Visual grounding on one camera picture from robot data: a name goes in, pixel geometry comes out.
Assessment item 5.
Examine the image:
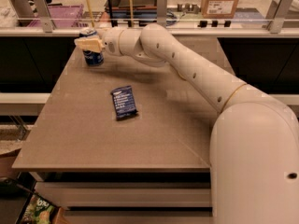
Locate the metal railing post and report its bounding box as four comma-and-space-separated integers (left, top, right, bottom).
157, 0, 167, 27
268, 0, 292, 34
34, 0, 54, 33

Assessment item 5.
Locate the blue pepsi can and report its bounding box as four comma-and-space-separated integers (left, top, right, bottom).
79, 27, 104, 66

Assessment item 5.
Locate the lower white drawer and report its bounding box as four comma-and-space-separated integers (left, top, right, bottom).
64, 211, 213, 224

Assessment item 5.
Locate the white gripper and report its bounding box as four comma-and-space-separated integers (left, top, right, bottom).
75, 27, 123, 56

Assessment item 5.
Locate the upper white drawer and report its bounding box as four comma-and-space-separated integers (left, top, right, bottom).
36, 182, 212, 208

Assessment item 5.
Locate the yellow broom stick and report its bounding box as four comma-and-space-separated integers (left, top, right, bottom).
86, 0, 95, 28

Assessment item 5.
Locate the dark blue snack packet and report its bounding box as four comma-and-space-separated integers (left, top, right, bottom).
110, 86, 138, 120

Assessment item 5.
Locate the green chip bag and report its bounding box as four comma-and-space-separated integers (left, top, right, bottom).
20, 195, 58, 224

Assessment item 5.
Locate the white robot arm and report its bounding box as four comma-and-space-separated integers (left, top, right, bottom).
75, 23, 299, 224

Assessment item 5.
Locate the middle metal railing post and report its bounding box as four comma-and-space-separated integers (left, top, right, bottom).
157, 0, 167, 27

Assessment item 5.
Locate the purple plastic crate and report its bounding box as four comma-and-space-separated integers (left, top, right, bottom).
27, 4, 85, 29

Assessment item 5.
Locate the left metal railing post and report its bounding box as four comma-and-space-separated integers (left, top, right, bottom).
34, 0, 54, 33

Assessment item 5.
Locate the right metal railing post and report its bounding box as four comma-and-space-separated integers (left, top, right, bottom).
268, 0, 292, 34

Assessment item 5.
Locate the brown cardboard box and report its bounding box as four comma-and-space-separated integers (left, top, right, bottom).
201, 0, 239, 19

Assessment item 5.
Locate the white drawer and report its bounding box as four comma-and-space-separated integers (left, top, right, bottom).
36, 182, 212, 208
64, 211, 213, 224

